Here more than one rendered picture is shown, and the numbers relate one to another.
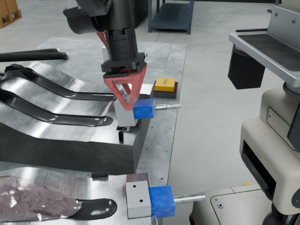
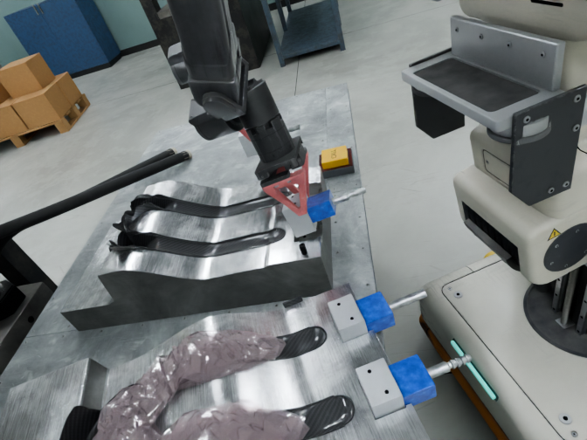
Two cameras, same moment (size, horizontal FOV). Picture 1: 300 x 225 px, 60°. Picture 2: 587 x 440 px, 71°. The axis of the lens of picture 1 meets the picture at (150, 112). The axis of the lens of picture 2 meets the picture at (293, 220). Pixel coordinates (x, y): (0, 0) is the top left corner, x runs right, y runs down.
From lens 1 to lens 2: 0.13 m
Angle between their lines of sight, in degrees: 6
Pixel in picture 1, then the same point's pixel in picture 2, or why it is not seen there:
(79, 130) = (250, 255)
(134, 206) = (346, 326)
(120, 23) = (263, 116)
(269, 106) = (483, 149)
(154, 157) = (349, 260)
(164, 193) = (376, 303)
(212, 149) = (427, 217)
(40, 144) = (210, 285)
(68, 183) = (261, 321)
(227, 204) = (466, 290)
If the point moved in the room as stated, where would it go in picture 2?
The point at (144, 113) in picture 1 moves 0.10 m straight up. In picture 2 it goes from (322, 212) to (307, 160)
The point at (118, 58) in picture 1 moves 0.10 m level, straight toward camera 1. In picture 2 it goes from (272, 157) to (287, 192)
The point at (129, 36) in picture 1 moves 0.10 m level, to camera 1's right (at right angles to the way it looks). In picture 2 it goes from (278, 127) to (345, 106)
